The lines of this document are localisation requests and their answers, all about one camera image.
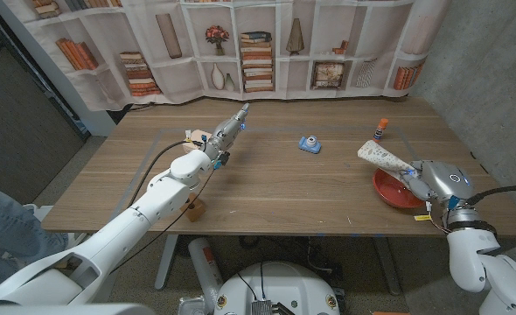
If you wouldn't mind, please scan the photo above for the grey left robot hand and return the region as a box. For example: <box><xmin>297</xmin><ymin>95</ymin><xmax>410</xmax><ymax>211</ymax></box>
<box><xmin>203</xmin><ymin>102</ymin><xmax>251</xmax><ymax>164</ymax></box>

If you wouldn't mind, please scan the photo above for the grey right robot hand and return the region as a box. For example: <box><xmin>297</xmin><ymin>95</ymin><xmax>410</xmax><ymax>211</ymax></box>
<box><xmin>400</xmin><ymin>159</ymin><xmax>478</xmax><ymax>215</ymax></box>

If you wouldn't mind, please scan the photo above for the white patterned pen bag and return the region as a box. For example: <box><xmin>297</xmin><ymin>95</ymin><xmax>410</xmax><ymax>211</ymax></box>
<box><xmin>356</xmin><ymin>139</ymin><xmax>416</xmax><ymax>179</ymax></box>

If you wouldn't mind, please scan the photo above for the red bowl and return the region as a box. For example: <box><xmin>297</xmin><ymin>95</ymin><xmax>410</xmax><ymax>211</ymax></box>
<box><xmin>372</xmin><ymin>168</ymin><xmax>425</xmax><ymax>210</ymax></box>

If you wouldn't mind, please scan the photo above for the orange capped glue stick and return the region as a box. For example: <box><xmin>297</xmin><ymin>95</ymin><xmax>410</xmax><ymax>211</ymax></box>
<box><xmin>373</xmin><ymin>117</ymin><xmax>390</xmax><ymax>144</ymax></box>

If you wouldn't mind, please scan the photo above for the wooden brick with holes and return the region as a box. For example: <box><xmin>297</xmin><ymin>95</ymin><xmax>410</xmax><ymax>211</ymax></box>
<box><xmin>179</xmin><ymin>194</ymin><xmax>206</xmax><ymax>223</ymax></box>

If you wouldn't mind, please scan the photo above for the beige block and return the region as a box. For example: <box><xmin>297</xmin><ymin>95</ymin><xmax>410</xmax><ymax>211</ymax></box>
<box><xmin>182</xmin><ymin>129</ymin><xmax>213</xmax><ymax>154</ymax></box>

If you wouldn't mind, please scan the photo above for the printed bookshelf backdrop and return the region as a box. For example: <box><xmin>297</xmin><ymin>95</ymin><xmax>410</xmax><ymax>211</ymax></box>
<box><xmin>0</xmin><ymin>0</ymin><xmax>454</xmax><ymax>113</ymax></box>

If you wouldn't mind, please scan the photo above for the white cylinder with orange label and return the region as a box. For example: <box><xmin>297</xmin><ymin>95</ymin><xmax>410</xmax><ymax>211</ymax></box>
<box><xmin>187</xmin><ymin>236</ymin><xmax>225</xmax><ymax>307</ymax></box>

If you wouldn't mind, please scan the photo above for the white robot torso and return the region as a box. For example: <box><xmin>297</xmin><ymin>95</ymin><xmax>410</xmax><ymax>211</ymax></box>
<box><xmin>213</xmin><ymin>261</ymin><xmax>341</xmax><ymax>315</ymax></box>

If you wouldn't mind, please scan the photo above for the silver foil tray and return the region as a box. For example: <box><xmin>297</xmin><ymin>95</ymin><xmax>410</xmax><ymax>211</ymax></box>
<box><xmin>178</xmin><ymin>296</ymin><xmax>206</xmax><ymax>315</ymax></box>

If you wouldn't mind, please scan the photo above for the grey finned module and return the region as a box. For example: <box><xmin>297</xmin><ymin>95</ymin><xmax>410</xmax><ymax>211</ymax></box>
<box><xmin>251</xmin><ymin>299</ymin><xmax>273</xmax><ymax>315</ymax></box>

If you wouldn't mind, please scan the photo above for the white stool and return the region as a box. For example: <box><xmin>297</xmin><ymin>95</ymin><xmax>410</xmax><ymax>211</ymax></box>
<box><xmin>15</xmin><ymin>203</ymin><xmax>91</xmax><ymax>281</ymax></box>

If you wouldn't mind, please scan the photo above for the person in blue jeans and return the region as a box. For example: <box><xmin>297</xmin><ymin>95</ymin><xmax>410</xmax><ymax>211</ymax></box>
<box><xmin>0</xmin><ymin>178</ymin><xmax>69</xmax><ymax>292</ymax></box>

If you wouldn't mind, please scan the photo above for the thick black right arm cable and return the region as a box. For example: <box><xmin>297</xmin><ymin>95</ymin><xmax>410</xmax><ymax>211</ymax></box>
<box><xmin>465</xmin><ymin>183</ymin><xmax>516</xmax><ymax>207</ymax></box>

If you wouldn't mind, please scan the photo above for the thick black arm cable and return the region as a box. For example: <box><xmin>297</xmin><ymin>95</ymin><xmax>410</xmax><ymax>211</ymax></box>
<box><xmin>129</xmin><ymin>139</ymin><xmax>205</xmax><ymax>207</ymax></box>
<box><xmin>465</xmin><ymin>183</ymin><xmax>516</xmax><ymax>207</ymax></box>

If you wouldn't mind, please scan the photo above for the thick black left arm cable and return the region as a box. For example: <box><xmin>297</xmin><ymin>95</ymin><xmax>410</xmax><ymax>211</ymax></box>
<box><xmin>129</xmin><ymin>139</ymin><xmax>205</xmax><ymax>207</ymax></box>

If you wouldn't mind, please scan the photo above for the blue toy camera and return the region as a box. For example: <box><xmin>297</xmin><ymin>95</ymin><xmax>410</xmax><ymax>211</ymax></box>
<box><xmin>298</xmin><ymin>135</ymin><xmax>323</xmax><ymax>155</ymax></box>

